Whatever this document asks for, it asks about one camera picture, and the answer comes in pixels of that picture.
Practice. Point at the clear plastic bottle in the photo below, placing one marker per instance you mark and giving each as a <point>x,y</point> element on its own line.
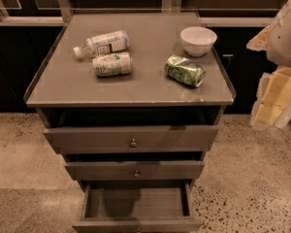
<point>102,44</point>

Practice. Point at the grey bottom drawer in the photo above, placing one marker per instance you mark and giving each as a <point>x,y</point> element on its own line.
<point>137,207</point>

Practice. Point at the grey middle drawer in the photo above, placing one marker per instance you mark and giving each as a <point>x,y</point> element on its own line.
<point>135,170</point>

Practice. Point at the metal window frame rail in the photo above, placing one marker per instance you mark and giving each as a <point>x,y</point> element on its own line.
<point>29,16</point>

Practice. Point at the grey top drawer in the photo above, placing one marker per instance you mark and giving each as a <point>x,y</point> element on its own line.
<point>131,139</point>

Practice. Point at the white bowl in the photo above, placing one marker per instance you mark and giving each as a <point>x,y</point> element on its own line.
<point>197,40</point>

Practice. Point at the white green can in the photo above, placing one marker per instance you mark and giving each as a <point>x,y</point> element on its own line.
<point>107,65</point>

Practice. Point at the crushed green can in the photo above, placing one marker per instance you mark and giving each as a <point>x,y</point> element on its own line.
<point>184,70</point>

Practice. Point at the grey drawer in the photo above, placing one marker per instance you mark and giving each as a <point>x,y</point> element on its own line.
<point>131,139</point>
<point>137,207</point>
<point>135,170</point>

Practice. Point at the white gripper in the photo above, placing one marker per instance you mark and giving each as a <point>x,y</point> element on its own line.
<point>285,39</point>

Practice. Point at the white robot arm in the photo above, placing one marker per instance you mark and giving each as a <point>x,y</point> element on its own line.
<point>275,40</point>

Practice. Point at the grey drawer cabinet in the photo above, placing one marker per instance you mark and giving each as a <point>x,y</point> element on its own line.
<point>67,93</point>

